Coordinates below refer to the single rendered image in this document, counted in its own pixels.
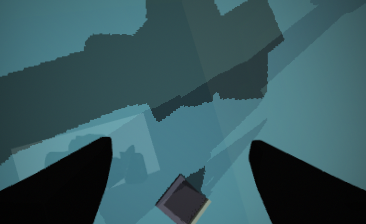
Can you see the dark grey wedge on base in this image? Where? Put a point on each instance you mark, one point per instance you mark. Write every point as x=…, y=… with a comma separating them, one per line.
x=181, y=201

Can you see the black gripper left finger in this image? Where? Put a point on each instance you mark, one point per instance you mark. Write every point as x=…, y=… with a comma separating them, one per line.
x=67, y=192

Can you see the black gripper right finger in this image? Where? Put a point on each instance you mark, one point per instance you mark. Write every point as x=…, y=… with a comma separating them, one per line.
x=295, y=192

